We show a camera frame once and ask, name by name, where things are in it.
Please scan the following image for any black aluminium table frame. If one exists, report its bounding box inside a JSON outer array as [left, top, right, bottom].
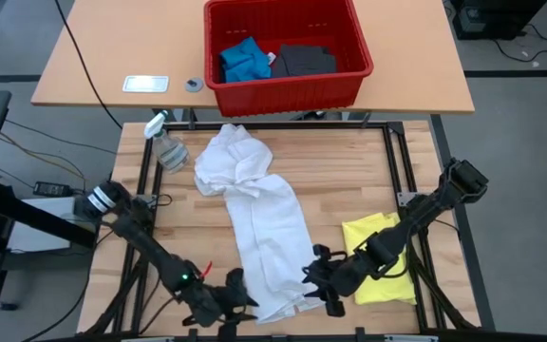
[[81, 120, 481, 342]]

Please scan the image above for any long black cable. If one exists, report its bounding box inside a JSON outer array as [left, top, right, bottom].
[[53, 0, 123, 130]]

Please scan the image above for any yellow t-shirt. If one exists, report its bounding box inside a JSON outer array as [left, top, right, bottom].
[[341, 212, 418, 306]]

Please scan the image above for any silver mounting bracket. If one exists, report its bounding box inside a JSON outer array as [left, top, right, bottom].
[[395, 190, 417, 208]]

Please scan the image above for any dark grey folded garment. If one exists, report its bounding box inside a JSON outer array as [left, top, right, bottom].
[[271, 44, 339, 80]]

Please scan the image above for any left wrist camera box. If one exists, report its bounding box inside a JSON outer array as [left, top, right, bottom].
[[224, 268, 247, 294]]

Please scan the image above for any black power adapter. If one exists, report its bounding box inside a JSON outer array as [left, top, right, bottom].
[[32, 180, 72, 197]]

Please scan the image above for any clear spray bottle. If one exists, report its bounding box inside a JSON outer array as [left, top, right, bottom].
[[143, 109, 191, 174]]

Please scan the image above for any blue folded garment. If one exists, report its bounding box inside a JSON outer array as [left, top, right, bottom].
[[218, 36, 274, 85]]

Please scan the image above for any thin black floor cable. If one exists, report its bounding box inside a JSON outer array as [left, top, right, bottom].
[[5, 118, 118, 156]]

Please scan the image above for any light wooden desk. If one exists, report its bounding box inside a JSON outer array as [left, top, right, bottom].
[[29, 0, 476, 115]]

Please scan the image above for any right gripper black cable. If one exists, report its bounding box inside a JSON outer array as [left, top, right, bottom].
[[352, 230, 411, 281]]

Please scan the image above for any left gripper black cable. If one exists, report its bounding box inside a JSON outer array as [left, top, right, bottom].
[[139, 277, 194, 334]]

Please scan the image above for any red plastic laundry bin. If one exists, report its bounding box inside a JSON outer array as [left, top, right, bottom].
[[203, 0, 375, 119]]

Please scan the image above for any white garment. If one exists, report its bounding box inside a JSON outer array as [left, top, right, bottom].
[[193, 123, 326, 326]]

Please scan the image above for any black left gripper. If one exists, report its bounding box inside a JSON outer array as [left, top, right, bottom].
[[185, 282, 260, 329]]

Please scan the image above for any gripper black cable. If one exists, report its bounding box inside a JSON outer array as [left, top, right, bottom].
[[139, 277, 194, 334], [352, 230, 411, 281]]

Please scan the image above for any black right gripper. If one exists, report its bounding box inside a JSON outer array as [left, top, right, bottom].
[[301, 258, 358, 318]]

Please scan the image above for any looped black floor cable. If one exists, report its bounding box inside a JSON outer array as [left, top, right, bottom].
[[491, 23, 547, 63]]

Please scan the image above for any orange floor cable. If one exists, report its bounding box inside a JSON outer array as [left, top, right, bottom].
[[0, 132, 89, 191]]

